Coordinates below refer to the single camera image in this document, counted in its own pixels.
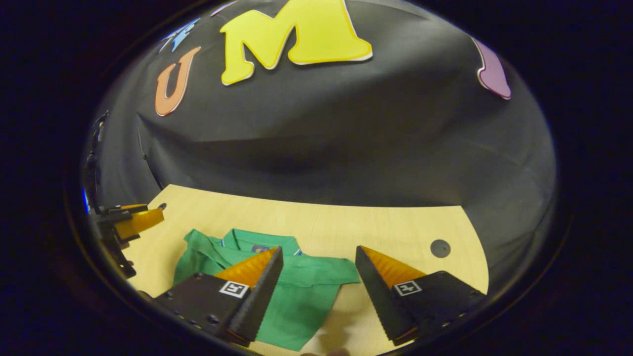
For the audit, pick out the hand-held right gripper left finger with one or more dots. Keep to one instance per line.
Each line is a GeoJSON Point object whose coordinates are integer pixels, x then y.
{"type": "Point", "coordinates": [262, 296]}

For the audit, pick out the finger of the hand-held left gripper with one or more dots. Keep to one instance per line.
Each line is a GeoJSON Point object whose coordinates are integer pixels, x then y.
{"type": "Point", "coordinates": [138, 222]}
{"type": "Point", "coordinates": [118, 209]}

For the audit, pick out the computer monitor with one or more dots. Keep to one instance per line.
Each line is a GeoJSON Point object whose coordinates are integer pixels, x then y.
{"type": "Point", "coordinates": [86, 201]}

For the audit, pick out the black backdrop cloth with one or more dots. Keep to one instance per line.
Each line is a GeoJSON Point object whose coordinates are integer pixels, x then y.
{"type": "Point", "coordinates": [346, 148]}

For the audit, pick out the green T-shirt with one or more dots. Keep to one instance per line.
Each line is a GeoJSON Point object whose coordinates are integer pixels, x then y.
{"type": "Point", "coordinates": [306, 296]}

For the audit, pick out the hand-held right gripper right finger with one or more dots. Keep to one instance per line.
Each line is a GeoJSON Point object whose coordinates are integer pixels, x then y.
{"type": "Point", "coordinates": [376, 296]}

